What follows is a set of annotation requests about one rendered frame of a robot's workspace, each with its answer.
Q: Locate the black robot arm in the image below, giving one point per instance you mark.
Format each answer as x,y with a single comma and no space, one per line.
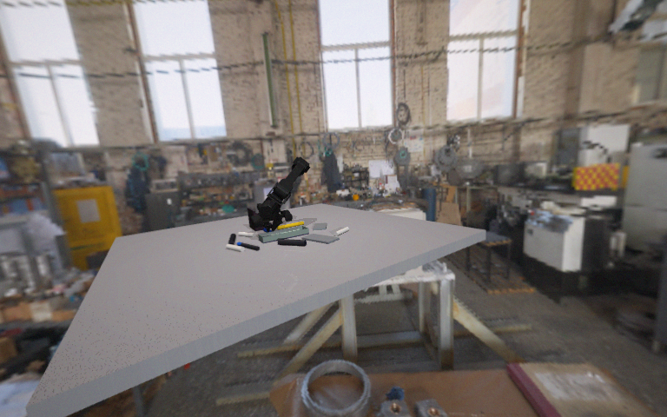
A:
282,189

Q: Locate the keyboard with white letter keys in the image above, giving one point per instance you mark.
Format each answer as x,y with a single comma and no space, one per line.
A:
283,234

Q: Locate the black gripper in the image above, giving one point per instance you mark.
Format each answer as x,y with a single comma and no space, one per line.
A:
276,217

